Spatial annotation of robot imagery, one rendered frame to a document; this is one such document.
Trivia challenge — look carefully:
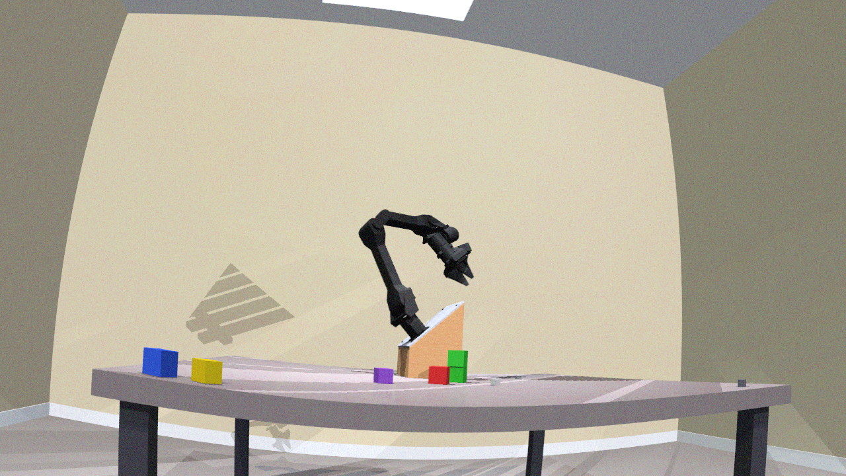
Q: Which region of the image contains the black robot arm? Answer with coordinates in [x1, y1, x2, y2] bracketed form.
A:
[358, 209, 459, 341]

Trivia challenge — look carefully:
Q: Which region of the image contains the blue block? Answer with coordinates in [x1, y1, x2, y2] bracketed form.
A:
[142, 347, 178, 377]

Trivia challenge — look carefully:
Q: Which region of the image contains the green block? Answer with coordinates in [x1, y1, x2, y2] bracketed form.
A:
[448, 366, 467, 383]
[447, 350, 468, 367]

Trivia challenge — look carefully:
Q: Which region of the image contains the purple cube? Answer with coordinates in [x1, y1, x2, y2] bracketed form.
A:
[373, 368, 393, 384]

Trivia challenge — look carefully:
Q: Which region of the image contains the yellow block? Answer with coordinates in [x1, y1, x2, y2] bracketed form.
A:
[191, 358, 223, 384]

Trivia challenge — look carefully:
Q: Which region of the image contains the red block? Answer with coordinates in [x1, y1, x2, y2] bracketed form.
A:
[428, 366, 450, 385]

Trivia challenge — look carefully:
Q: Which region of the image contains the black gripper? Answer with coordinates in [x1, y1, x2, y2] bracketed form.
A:
[436, 243, 474, 286]

